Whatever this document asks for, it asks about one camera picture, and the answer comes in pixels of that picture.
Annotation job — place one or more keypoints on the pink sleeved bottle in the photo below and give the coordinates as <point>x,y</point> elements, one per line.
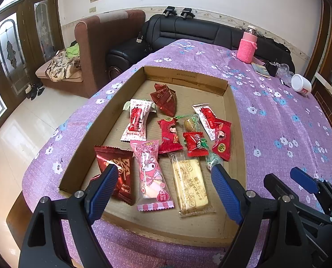
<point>247,48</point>

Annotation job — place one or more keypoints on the green-edged clear pastry packet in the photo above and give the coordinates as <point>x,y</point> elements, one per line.
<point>189,124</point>

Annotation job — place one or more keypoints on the pink cartoon snack packet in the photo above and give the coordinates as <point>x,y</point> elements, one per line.
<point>150,173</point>

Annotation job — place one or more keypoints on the wall socket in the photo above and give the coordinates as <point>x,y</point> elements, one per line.
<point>92,9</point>

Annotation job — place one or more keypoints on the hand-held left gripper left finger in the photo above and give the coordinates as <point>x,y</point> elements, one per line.
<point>104,187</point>

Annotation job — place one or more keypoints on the red cartoon-face snack packet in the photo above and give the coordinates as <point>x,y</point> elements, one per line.
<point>221,142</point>
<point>168,136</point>

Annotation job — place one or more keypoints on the shallow cardboard box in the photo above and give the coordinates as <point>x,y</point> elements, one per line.
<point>113,134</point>

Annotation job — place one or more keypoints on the dark red snack packet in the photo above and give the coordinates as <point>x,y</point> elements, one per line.
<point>164,99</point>
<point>124,173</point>

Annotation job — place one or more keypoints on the clear biscuit packet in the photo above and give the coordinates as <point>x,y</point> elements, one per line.
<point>191,184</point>

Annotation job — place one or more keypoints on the brown armchair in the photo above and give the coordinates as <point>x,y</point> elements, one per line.
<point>104,39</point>

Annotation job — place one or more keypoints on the wooden glass-panel doors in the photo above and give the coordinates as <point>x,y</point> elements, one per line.
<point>12,47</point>

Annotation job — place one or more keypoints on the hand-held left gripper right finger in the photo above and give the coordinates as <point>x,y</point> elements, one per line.
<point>224,189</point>

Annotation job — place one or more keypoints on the patterned cloth pile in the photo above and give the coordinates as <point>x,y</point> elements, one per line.
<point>60,67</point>

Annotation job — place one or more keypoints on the black clamp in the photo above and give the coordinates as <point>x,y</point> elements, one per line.
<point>170,11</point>
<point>188,12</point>

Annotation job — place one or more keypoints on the green candy packet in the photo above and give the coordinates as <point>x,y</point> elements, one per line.
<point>212,160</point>

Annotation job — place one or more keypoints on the green cloth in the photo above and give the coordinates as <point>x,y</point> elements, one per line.
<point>72,50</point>

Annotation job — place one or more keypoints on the purple floral tablecloth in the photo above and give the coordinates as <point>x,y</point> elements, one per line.
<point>280,122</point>

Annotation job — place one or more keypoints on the black bag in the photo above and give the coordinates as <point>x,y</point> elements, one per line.
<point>274,46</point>

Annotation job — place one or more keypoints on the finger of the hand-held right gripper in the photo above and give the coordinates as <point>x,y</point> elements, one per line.
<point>302,177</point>
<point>273,182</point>

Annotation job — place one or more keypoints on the small notebook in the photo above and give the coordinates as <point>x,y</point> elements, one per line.
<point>259,68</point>

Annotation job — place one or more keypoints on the black leather sofa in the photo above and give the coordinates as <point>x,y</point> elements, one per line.
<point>188,30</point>

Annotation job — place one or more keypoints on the small red candy packet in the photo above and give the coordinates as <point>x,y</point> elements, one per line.
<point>195,143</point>

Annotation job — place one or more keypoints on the black pouch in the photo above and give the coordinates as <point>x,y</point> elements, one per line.
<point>272,69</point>

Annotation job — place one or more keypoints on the clear glass cup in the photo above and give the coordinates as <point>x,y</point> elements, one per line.
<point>287,79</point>
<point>283,68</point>

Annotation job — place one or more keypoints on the black shoe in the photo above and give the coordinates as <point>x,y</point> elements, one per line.
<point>30,90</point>
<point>40,91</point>

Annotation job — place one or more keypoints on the white red-label snack packet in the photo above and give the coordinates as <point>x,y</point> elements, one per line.
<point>136,120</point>
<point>205,117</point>

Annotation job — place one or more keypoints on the wooden cabinet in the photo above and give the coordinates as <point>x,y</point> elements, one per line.
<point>326,97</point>

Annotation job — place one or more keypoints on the white plastic jar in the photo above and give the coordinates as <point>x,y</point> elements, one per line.
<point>300,82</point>

